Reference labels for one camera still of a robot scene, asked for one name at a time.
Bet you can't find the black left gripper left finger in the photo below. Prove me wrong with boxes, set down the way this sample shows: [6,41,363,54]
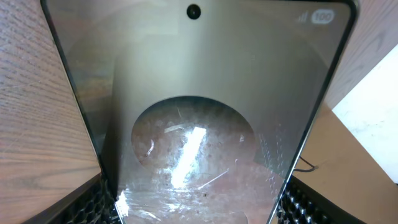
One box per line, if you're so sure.
[24,174,122,224]

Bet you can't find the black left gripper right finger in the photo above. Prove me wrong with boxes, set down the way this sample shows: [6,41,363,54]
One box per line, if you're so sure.
[276,176,364,224]

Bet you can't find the black charging cable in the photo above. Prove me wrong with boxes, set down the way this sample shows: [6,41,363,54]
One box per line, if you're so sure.
[293,156,319,173]

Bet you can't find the Galaxy smartphone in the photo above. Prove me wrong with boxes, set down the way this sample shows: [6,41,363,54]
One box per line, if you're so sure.
[41,0,359,223]

